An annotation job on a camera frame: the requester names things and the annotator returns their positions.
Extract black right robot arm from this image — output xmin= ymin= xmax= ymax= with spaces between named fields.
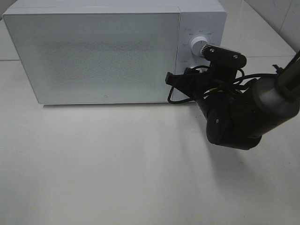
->
xmin=165 ymin=45 xmax=300 ymax=150

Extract white microwave door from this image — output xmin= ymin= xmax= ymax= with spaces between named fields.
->
xmin=4 ymin=13 xmax=180 ymax=105

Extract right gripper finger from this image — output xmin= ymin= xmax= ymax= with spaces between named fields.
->
xmin=165 ymin=72 xmax=178 ymax=85

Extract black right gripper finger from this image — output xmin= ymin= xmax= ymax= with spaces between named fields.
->
xmin=183 ymin=67 xmax=199 ymax=76

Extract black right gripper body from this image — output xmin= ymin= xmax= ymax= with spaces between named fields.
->
xmin=171 ymin=63 xmax=237 ymax=103

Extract white microwave oven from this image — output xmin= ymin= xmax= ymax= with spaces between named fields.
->
xmin=2 ymin=0 xmax=228 ymax=105

